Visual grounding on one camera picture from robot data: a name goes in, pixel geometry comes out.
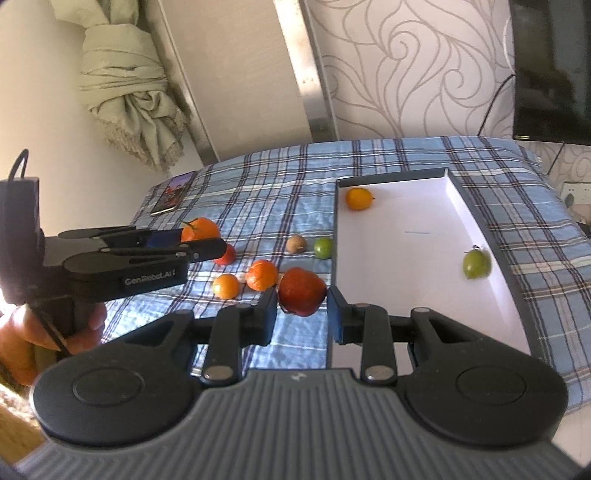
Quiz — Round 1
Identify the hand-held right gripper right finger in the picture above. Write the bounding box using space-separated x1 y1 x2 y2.
326 285 497 385

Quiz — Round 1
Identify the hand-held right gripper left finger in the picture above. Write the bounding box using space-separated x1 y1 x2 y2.
111 288 279 385

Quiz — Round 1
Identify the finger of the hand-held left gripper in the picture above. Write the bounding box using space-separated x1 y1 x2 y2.
59 225 184 248
98 237 228 265

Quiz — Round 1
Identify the tangerine with leaf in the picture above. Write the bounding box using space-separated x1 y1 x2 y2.
181 217 221 244

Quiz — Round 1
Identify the small orange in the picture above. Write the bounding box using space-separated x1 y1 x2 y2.
212 273 241 299

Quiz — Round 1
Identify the red apple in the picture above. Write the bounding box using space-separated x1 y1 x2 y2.
277 267 328 318

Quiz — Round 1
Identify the plain tangerine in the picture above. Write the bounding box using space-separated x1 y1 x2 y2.
245 259 279 291

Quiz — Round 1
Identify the white box with grey sides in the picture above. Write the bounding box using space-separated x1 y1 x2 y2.
325 167 555 370

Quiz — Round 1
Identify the person's left hand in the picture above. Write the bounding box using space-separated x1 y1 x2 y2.
0 302 108 387

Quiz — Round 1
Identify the smartphone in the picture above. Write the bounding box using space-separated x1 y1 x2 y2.
150 171 197 216

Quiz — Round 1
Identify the blue plaid blanket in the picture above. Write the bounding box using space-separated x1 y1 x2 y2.
99 135 591 416

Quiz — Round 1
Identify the yellow orange citrus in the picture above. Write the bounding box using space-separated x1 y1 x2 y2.
346 187 376 212

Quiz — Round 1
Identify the green fruit with stem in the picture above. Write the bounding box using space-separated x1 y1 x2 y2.
462 246 491 280

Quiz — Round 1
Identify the beige tied curtain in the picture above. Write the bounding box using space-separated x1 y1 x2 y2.
48 0 192 174

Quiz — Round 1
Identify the black television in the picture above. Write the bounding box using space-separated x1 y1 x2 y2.
508 0 591 145

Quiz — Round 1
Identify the silver metal frame strip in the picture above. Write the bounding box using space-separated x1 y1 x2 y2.
274 0 340 144

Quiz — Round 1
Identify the thin black television cable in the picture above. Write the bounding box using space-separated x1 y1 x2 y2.
546 142 567 178

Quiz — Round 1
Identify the white wall socket panel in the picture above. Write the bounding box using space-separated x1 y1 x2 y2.
561 181 591 206

